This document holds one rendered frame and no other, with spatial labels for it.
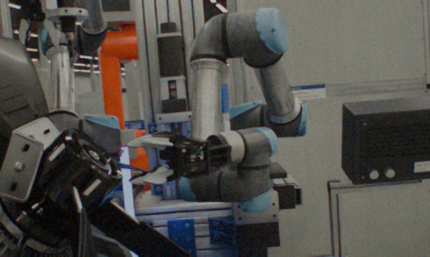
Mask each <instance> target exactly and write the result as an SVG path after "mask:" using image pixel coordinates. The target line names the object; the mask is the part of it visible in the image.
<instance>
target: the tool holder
mask: <svg viewBox="0 0 430 257"><path fill-rule="evenodd" d="M41 7H42V12H43V13H46V20H47V21H51V22H56V23H59V22H60V21H59V19H60V18H66V17H76V20H75V21H83V20H86V19H88V17H89V15H88V11H87V10H86V9H77V8H60V9H58V8H57V2H56V0H41Z"/></svg>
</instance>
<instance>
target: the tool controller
mask: <svg viewBox="0 0 430 257"><path fill-rule="evenodd" d="M341 167H342V169H343V170H344V172H345V174H346V175H347V176H348V177H349V179H350V181H352V184H353V185H360V184H370V183H388V182H397V181H414V180H424V179H430V96H421V97H412V98H403V99H387V100H377V101H360V102H351V103H344V104H342V145H341Z"/></svg>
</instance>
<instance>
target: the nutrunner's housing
mask: <svg viewBox="0 0 430 257"><path fill-rule="evenodd" d="M56 2H57V8H58V9H60V8H76V2H75V0H56ZM75 20H76V17H66V18H60V19H59V21H60V22H61V23H60V27H61V32H63V34H65V33H68V32H71V33H73V34H74V33H75V32H76V21H75Z"/></svg>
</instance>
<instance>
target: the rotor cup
mask: <svg viewBox="0 0 430 257"><path fill-rule="evenodd" d="M62 144H64V145H65V147H64V148H63V149H62V151H61V152H60V153H59V154H58V155H57V156H56V157H55V158H54V159H53V160H52V161H50V160H49V157H50V156H51V155H52V154H53V153H54V152H55V151H56V150H57V149H58V148H59V147H60V146H61V145H62ZM89 151H94V152H95V153H96V154H97V156H98V157H99V160H98V161H97V160H95V159H94V158H93V157H92V156H91V155H90V153H89ZM97 179H99V180H100V181H101V182H100V184H99V185H98V186H97V187H96V188H95V189H94V190H93V191H92V192H91V193H90V194H89V195H88V196H86V195H85V194H84V192H85V191H86V190H87V189H88V188H89V187H90V186H91V185H92V184H93V183H94V182H95V181H96V180H97ZM122 180H123V176H122V172H121V169H120V168H119V165H118V164H117V162H116V161H115V160H114V159H113V157H112V156H111V155H110V154H109V152H108V151H107V150H106V149H105V148H104V147H103V146H101V145H100V144H99V143H98V142H97V141H95V140H94V139H93V138H92V137H91V136H90V135H88V134H87V133H85V132H83V131H81V130H79V129H77V128H72V127H67V128H65V129H64V130H63V131H62V132H61V133H60V134H59V135H58V136H57V137H56V138H55V139H54V140H53V141H52V142H51V143H50V144H49V145H48V146H47V147H46V148H45V149H44V150H43V153H42V156H41V160H40V164H39V168H38V171H37V174H36V178H35V180H34V185H33V187H32V190H31V193H30V196H29V199H28V200H27V202H26V203H25V204H22V203H17V202H15V201H11V200H9V199H7V198H3V197H1V198H2V200H3V202H4V205H5V206H6V208H7V209H8V211H9V213H10V214H11V215H12V216H13V218H14V219H15V220H16V221H17V222H18V223H19V224H20V225H21V226H22V227H23V228H24V229H26V230H27V231H28V232H29V233H31V234H32V235H34V236H36V237H37V238H39V239H41V240H43V241H45V242H47V243H50V244H54V245H57V246H67V245H69V244H70V241H69V236H68V231H64V230H63V227H62V221H63V220H64V219H69V185H70V184H73V186H75V187H76V188H77V191H78V193H79V198H80V201H81V203H83V204H84V208H85V211H86V215H87V216H88V215H89V214H91V213H92V212H93V211H94V210H95V209H96V208H97V207H98V206H99V205H100V204H101V203H102V202H103V201H104V200H105V199H106V197H107V196H108V195H109V194H110V193H111V192H112V191H113V190H114V189H115V188H116V187H117V186H118V185H119V184H120V183H121V182H122Z"/></svg>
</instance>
